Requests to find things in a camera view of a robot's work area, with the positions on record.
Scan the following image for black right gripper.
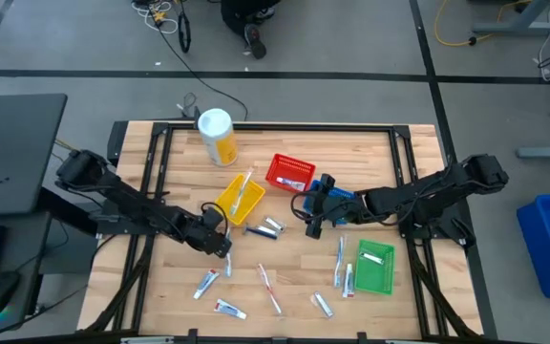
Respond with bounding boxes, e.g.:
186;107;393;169
306;174;371;239

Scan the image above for blue toothbrush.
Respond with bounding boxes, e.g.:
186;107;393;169
334;233;348;290
223;227;234;279

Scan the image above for dark blue razor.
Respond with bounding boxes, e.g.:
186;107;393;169
243;223;280;241

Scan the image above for white red toothpaste tube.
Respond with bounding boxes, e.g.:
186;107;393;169
342;263;356;299
276;176;307;191
213;298;247;320
192;268;221;301

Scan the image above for green toothbrush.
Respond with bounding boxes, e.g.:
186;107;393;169
229;166;256;217

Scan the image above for green plastic basket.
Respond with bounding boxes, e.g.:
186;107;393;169
353;238;396;296

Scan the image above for red toothbrush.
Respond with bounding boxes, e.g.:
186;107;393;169
257;263;284;315

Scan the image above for blue plastic basket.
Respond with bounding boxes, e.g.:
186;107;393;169
302;179;356;226

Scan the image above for yellow plastic basket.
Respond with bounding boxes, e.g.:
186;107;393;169
214;173;266;226

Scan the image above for red plastic basket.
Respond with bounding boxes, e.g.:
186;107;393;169
264;153;317;195

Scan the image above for white yellow wipes canister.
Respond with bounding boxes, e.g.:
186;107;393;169
197;108;240;167

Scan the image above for black low desk surface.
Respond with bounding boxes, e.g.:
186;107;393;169
0;212;52;332

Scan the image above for black desk top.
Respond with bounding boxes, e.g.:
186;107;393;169
0;93;69;216

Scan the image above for person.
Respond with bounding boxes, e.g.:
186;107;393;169
220;0;282;61

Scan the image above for grey floor bar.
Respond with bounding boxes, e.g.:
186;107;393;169
517;145;550;160

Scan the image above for long black floor cable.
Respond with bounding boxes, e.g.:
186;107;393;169
155;18;250;121

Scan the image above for yellow thin cables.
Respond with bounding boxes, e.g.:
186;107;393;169
54;138;80;157

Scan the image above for yellow floor cable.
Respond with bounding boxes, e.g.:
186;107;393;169
434;0;534;48

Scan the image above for white cable bundle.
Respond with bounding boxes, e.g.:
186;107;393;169
131;0;180;34

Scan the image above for grey table leg frame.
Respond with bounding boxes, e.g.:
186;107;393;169
471;0;550;37

